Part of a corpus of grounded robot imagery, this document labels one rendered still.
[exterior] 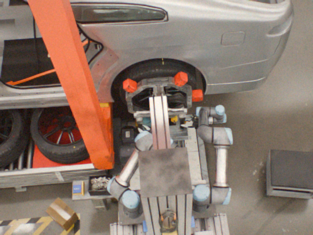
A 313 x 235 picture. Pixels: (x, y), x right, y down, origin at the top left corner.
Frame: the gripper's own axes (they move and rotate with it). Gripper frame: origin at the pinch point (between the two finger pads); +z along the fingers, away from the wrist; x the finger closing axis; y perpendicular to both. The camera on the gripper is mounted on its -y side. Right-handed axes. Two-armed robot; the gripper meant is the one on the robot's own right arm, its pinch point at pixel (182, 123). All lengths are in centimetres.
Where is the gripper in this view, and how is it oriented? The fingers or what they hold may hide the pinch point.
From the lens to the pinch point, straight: 377.5
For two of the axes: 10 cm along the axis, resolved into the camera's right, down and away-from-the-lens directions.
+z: -10.0, 0.9, 0.0
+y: -0.5, -5.1, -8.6
